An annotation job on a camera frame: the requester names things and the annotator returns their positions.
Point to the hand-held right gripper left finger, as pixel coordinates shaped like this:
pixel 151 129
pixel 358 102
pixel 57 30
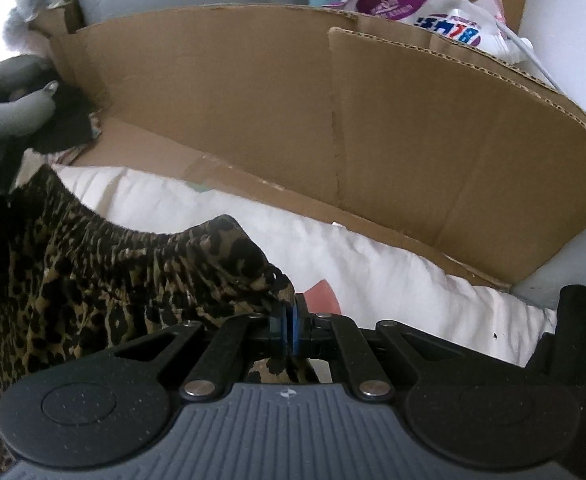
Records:
pixel 276 332

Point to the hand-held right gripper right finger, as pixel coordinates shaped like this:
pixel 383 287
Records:
pixel 299 327

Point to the leopard print garment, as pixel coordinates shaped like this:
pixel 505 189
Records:
pixel 98 285

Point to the white printed bed sheet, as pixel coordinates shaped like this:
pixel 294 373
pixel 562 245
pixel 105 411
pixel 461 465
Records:
pixel 373 270

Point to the brown cardboard box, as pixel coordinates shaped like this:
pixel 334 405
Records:
pixel 273 110

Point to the black cloth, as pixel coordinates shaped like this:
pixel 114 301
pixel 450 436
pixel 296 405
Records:
pixel 583 340

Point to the purple white plastic bag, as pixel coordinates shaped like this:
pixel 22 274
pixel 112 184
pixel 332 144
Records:
pixel 423 10

